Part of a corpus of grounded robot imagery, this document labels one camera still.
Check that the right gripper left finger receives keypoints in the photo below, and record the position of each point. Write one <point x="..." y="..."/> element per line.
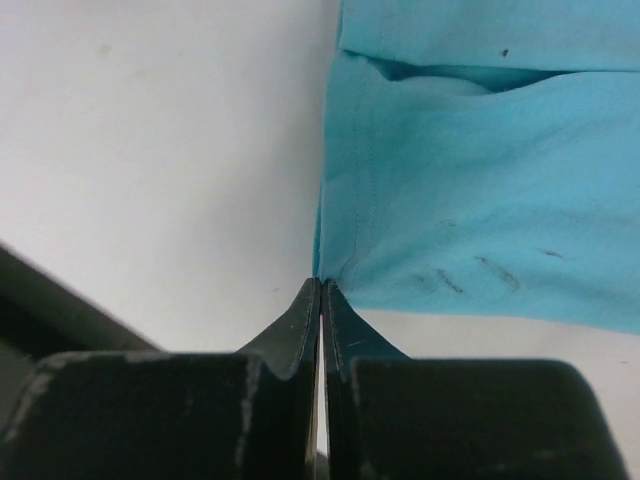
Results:
<point x="158" y="415"/>

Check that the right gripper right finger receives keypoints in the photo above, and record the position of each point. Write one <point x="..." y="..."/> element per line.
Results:
<point x="394" y="417"/>

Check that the turquoise t-shirt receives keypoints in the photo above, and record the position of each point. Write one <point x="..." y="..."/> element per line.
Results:
<point x="482" y="158"/>

